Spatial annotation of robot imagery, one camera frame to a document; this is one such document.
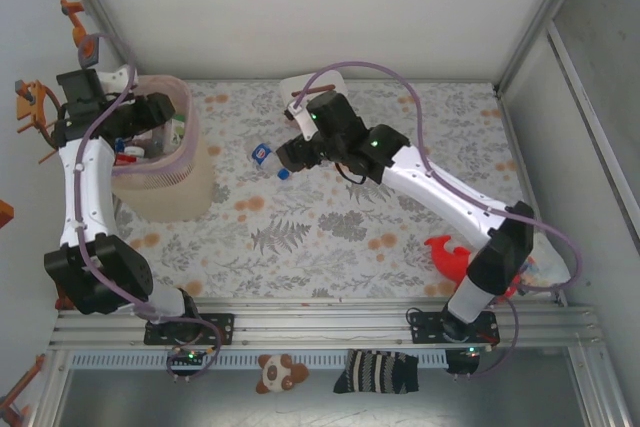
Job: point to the black white striped sock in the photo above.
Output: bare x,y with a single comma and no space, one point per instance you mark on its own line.
375,372

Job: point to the black left mount plate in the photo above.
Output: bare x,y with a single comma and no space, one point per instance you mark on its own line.
220,327

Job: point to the clear bottle red white label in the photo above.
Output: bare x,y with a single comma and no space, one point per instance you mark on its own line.
127,154

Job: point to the square bottle green white label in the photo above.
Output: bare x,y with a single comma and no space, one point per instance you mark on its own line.
176,131

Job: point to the white pink tissue box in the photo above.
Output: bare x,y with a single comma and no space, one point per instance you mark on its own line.
289,87

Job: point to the pink beige mesh bin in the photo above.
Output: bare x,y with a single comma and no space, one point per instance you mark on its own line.
175,187

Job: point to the brown white panda plush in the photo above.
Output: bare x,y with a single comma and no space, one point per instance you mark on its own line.
280,372

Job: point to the red shark toy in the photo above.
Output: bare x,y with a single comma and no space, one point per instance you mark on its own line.
445,254

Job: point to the controller board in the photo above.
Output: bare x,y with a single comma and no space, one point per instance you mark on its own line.
467,354
189,358

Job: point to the clear bottle blue round logo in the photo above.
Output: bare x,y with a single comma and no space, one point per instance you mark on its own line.
262,152

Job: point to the left controller board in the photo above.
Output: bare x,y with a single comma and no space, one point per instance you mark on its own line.
189,358

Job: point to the black mount plate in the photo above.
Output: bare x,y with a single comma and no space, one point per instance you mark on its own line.
220,327
425,329

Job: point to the aluminium frame rail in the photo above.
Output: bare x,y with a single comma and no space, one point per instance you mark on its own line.
325,332

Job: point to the right controller board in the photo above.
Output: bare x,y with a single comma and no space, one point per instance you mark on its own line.
467,354

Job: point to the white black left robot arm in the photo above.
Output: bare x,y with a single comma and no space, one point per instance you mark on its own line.
85,187

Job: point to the orange curved wall sticker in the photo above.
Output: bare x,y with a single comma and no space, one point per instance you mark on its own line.
27,109

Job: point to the grey side panel rail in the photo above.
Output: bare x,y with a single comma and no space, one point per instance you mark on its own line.
573,82

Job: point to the black right mount plate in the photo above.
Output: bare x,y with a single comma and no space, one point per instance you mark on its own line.
425,329

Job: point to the orange arc wall sticker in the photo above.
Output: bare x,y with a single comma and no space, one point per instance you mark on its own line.
22,378

